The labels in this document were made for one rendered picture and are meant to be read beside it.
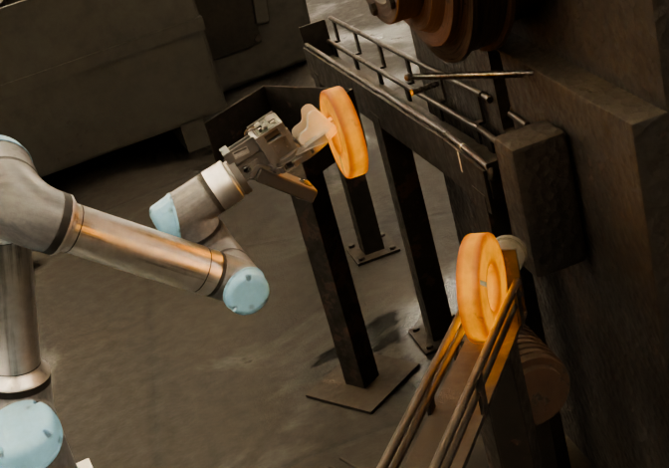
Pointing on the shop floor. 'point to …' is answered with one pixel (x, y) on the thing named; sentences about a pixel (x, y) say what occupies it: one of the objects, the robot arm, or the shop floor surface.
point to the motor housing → (543, 384)
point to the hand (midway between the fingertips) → (339, 121)
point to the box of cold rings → (102, 61)
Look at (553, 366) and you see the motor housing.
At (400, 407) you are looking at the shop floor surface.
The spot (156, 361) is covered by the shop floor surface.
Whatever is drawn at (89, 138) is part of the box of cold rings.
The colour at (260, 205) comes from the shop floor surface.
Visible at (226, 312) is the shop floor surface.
